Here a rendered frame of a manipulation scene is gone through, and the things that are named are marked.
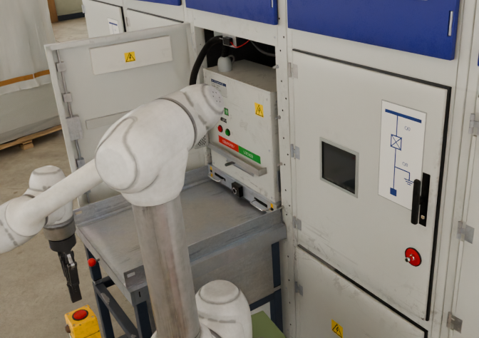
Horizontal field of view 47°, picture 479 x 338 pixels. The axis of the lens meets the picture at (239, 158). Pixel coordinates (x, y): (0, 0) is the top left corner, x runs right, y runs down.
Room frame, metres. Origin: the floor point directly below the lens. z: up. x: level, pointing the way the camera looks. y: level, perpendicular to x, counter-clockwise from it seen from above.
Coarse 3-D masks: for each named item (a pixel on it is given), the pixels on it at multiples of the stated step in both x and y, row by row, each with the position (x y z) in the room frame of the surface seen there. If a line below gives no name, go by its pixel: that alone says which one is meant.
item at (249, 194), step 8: (208, 168) 2.36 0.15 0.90; (216, 168) 2.30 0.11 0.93; (216, 176) 2.30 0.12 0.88; (224, 176) 2.24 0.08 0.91; (224, 184) 2.25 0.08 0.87; (240, 184) 2.13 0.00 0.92; (248, 192) 2.08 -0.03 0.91; (256, 192) 2.04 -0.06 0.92; (256, 200) 2.03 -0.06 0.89; (264, 200) 1.98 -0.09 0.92; (280, 200) 1.95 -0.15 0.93; (264, 208) 1.98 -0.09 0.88; (272, 208) 1.94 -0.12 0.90
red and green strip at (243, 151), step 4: (220, 136) 2.27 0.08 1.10; (220, 140) 2.27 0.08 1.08; (224, 140) 2.24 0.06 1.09; (228, 140) 2.21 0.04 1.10; (224, 144) 2.24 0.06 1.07; (228, 144) 2.21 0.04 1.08; (232, 144) 2.18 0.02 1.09; (236, 144) 2.16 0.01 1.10; (232, 148) 2.19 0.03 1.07; (236, 148) 2.16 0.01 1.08; (240, 148) 2.13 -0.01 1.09; (244, 148) 2.10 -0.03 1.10; (240, 152) 2.13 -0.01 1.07; (244, 152) 2.11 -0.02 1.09; (248, 152) 2.08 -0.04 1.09; (248, 156) 2.08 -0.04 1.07; (252, 156) 2.06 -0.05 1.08; (256, 156) 2.04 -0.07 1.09; (256, 160) 2.04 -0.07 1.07; (260, 160) 2.01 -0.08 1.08
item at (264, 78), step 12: (240, 60) 2.46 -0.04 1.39; (216, 72) 2.27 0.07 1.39; (228, 72) 2.27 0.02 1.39; (240, 72) 2.25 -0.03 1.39; (252, 72) 2.24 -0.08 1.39; (264, 72) 2.23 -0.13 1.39; (252, 84) 2.07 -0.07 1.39; (264, 84) 2.05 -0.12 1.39; (276, 84) 2.04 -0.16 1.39; (276, 96) 1.95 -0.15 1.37; (276, 108) 1.95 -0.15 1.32; (276, 120) 1.95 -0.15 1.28; (276, 132) 1.95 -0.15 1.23; (276, 144) 1.95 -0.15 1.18; (276, 156) 1.95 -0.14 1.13; (276, 168) 1.95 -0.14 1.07; (276, 180) 1.95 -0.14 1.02; (276, 192) 1.94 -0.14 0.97
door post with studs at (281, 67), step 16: (288, 112) 1.85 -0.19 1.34; (288, 128) 1.86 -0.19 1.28; (288, 144) 1.86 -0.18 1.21; (288, 160) 1.86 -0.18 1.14; (288, 176) 1.86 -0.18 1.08; (288, 192) 1.87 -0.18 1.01; (288, 208) 1.87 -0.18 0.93; (288, 224) 1.87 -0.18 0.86; (288, 240) 1.88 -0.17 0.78; (288, 256) 1.88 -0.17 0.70; (288, 272) 1.88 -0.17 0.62
